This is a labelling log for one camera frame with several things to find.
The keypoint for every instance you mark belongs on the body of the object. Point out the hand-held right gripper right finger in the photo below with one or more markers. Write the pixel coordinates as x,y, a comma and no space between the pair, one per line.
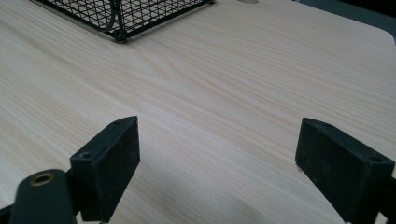
339,168

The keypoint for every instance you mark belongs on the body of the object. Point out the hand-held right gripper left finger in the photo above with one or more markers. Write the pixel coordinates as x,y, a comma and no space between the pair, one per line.
106,174

